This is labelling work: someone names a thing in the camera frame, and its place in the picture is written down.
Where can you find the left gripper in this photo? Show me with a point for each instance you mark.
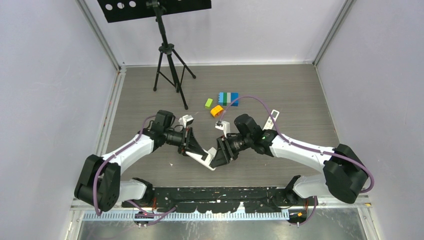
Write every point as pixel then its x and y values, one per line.
pixel 192 145

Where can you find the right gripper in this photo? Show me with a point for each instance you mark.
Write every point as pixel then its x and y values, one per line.
pixel 225 153

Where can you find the white remote with red keypad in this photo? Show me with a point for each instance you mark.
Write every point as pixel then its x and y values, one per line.
pixel 205 159

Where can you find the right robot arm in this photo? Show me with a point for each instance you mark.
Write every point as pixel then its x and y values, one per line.
pixel 341 173

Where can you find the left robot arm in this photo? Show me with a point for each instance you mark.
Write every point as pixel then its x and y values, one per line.
pixel 100 184

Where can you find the white air conditioner remote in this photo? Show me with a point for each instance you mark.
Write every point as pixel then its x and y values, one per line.
pixel 269 124

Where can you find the orange toy brick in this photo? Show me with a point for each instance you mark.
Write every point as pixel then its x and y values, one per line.
pixel 216 111

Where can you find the green toy brick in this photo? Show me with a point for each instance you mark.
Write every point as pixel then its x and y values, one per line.
pixel 208 103

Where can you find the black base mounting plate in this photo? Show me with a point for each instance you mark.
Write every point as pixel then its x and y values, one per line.
pixel 221 200

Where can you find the blue green toy block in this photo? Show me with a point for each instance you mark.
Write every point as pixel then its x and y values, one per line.
pixel 228 98

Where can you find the black tripod stand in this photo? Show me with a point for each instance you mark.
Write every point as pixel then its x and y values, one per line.
pixel 168 49

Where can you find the black perforated plate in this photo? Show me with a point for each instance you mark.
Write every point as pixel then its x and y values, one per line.
pixel 126 10

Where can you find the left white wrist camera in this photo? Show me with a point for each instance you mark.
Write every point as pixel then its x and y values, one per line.
pixel 186 120

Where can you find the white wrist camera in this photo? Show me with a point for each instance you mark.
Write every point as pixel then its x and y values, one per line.
pixel 223 126
pixel 186 120

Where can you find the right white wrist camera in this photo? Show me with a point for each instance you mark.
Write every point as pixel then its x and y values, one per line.
pixel 223 126

